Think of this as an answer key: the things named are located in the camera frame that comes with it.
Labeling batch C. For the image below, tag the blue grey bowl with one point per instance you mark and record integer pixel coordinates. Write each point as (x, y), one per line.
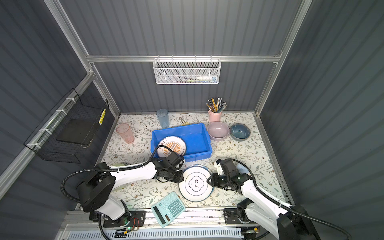
(240, 132)

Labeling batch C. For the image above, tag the brass clip on table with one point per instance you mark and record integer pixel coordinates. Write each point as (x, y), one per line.
(184, 123)

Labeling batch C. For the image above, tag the black slab in basket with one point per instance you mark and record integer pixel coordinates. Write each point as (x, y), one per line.
(77, 132)

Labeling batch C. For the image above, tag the pink pencil cup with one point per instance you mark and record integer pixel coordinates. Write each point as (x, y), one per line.
(214, 117)

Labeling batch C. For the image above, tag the pink translucent tumbler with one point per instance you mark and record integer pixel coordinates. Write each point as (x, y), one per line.
(125, 132)

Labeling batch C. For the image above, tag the pencils bundle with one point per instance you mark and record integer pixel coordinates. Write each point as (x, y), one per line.
(216, 106)

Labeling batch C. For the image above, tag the pink bowl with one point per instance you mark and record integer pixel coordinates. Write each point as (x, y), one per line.
(218, 131)

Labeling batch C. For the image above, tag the green bowl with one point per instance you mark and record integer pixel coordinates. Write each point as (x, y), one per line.
(119, 176)

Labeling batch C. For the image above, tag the blue plastic bin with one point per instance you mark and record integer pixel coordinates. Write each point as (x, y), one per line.
(195, 136)

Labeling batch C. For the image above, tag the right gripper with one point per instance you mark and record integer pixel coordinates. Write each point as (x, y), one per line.
(213, 180)

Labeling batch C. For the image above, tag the orange sunburst plate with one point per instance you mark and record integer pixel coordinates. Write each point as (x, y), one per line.
(174, 143)

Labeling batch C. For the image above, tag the yellow tag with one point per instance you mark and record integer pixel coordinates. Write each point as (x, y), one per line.
(102, 116)

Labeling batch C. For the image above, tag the blue translucent tumbler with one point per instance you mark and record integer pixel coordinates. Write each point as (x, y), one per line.
(163, 118)

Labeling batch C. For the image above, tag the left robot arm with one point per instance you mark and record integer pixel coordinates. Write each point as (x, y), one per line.
(95, 191)

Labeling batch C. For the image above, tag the white wire mesh basket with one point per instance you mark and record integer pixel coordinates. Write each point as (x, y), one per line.
(166, 68)

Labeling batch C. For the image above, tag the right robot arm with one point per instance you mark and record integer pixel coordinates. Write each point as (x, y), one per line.
(282, 220)

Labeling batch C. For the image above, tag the teal calculator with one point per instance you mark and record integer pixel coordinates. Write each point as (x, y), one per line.
(168, 209)

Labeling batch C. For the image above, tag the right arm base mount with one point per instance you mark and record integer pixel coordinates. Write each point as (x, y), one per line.
(237, 215)

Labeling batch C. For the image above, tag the pens in white basket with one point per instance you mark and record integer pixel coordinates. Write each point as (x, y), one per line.
(202, 79)

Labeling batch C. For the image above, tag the white plate dark rings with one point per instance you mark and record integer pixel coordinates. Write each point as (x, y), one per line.
(196, 183)

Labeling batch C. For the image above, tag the black wire basket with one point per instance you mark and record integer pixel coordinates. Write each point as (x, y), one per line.
(43, 141)

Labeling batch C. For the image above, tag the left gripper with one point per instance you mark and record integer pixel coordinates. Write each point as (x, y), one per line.
(180, 179)

